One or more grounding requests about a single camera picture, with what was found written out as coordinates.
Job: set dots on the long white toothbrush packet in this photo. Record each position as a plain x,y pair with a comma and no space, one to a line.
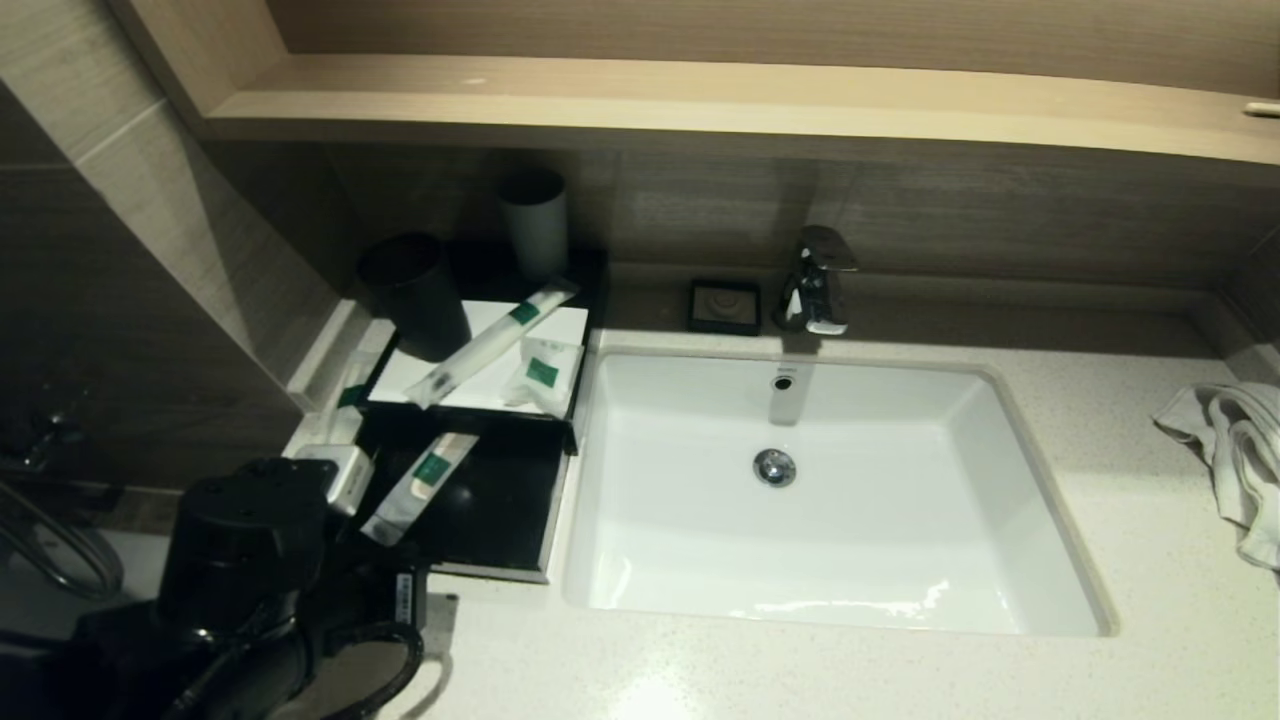
350,396
490,345

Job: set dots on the black glossy tray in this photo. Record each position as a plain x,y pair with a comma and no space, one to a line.
585,265

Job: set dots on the black cup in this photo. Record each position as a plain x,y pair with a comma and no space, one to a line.
420,300

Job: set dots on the long beige toothbrush packet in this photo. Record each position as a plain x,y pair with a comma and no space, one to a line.
425,480

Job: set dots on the chrome drain plug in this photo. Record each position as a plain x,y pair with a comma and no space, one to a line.
775,468

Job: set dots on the small white rectangular block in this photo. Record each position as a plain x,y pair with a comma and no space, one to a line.
350,480

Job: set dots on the dark metal valve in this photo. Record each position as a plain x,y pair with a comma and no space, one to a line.
45,440

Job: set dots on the white ceramic sink basin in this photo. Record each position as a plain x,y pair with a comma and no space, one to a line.
850,540

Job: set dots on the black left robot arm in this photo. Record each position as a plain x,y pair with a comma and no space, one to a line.
240,540

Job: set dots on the white towel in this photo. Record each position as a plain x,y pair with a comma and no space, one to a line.
1235,450

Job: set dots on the small pale object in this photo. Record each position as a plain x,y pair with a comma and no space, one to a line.
1262,110

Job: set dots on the chrome faucet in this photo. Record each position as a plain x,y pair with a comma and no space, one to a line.
815,290

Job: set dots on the grey cup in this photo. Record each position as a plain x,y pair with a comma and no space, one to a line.
535,230

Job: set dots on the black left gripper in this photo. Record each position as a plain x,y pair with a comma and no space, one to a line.
385,600

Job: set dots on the light wooden shelf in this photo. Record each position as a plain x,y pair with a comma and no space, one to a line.
700,100

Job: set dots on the black square soap dish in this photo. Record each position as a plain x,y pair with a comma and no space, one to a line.
725,308

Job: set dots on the black glossy drawer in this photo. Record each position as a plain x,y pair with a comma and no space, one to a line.
500,500

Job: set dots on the small white green-label sachet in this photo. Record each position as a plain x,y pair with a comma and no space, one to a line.
545,375

